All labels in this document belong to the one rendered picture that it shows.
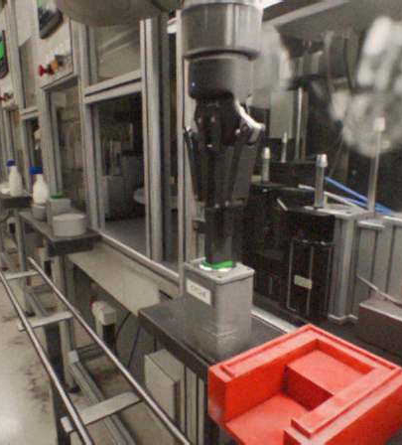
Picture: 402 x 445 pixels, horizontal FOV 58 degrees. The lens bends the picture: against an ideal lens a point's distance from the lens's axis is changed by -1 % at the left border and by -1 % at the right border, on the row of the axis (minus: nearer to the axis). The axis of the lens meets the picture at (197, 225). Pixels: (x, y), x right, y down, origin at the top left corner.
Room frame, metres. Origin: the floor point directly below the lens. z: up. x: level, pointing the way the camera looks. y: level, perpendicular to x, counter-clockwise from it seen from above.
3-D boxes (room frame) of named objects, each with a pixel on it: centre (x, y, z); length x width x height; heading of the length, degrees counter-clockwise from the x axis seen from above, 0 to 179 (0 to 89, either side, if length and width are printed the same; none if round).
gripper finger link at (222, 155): (0.44, -0.03, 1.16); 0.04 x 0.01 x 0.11; 125
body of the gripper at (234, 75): (0.45, -0.03, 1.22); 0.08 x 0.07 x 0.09; 35
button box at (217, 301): (0.45, -0.03, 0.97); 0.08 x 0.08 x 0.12; 35
